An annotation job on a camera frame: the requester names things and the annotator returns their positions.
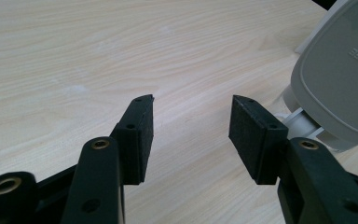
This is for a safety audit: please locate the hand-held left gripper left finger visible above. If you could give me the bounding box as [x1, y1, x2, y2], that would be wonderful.
[110, 93, 155, 186]

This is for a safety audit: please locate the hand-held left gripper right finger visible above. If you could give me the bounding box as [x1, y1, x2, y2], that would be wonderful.
[228, 94, 289, 186]

